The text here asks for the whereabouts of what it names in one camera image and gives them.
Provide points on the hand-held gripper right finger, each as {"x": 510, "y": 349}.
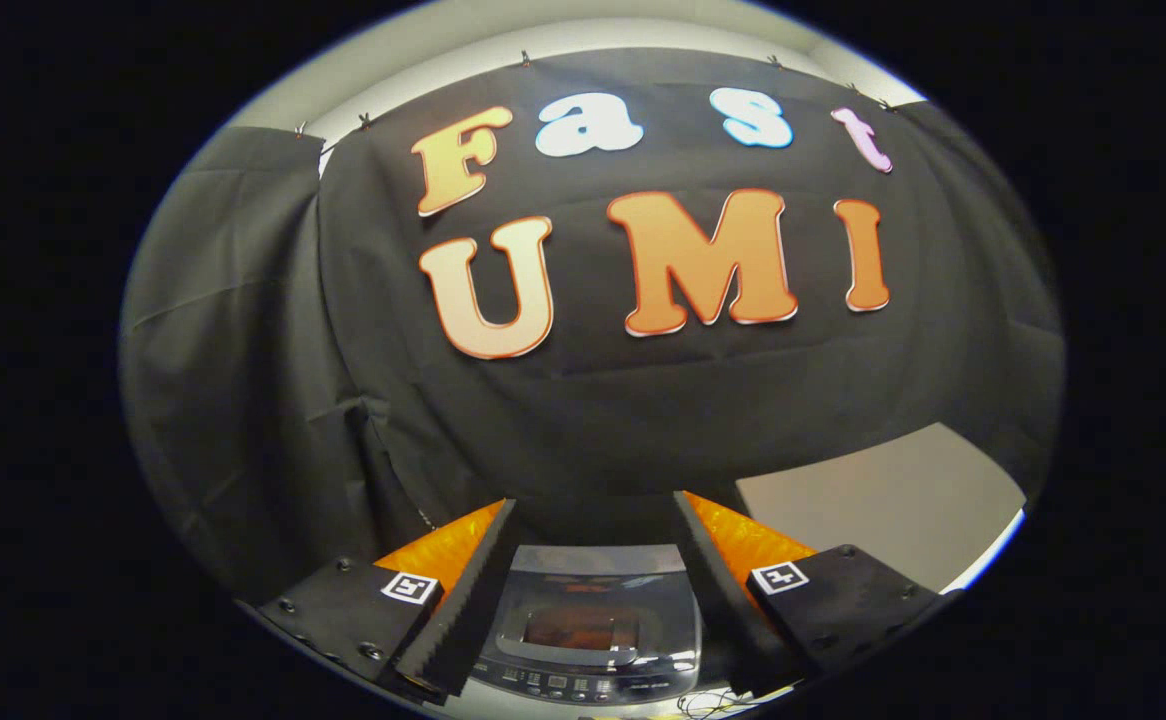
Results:
{"x": 728, "y": 610}

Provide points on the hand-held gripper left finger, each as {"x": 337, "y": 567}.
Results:
{"x": 468, "y": 610}

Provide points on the black backdrop cloth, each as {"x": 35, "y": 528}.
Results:
{"x": 643, "y": 420}

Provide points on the grey washing machine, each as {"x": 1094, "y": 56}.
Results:
{"x": 583, "y": 685}

